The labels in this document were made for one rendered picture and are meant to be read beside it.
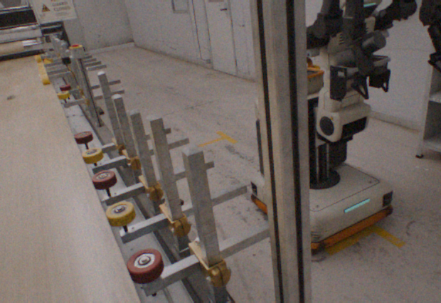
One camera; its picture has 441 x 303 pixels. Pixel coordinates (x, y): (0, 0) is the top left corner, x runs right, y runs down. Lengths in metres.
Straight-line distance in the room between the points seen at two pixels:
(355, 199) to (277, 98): 1.77
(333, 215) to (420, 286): 0.51
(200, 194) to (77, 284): 0.34
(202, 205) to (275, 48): 0.48
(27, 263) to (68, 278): 0.14
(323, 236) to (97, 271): 1.39
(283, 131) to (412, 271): 1.81
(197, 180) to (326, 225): 1.35
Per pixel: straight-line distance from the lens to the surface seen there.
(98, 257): 0.92
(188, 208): 1.12
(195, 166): 0.71
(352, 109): 1.87
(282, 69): 0.35
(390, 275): 2.09
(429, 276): 2.14
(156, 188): 1.26
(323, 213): 1.98
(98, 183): 1.25
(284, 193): 0.41
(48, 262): 0.98
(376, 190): 2.21
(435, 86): 3.09
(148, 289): 0.89
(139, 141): 1.20
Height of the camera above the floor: 1.45
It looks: 26 degrees down
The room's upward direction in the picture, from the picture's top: 8 degrees counter-clockwise
